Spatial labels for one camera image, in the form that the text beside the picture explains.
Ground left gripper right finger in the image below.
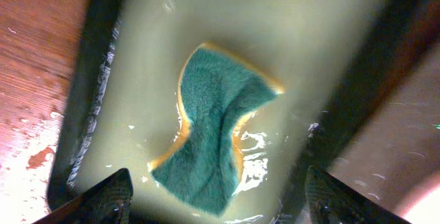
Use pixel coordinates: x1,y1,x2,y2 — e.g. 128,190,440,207
305,166,402,224

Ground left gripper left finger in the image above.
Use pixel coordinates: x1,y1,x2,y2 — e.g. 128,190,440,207
34,168,133,224

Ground green and yellow sponge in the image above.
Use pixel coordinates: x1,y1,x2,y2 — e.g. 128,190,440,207
148,42,285,216

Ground large dark serving tray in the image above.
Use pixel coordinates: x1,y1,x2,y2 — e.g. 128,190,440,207
330,45,439,223

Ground small green water tray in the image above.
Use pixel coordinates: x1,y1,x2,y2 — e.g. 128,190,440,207
47,0,422,223

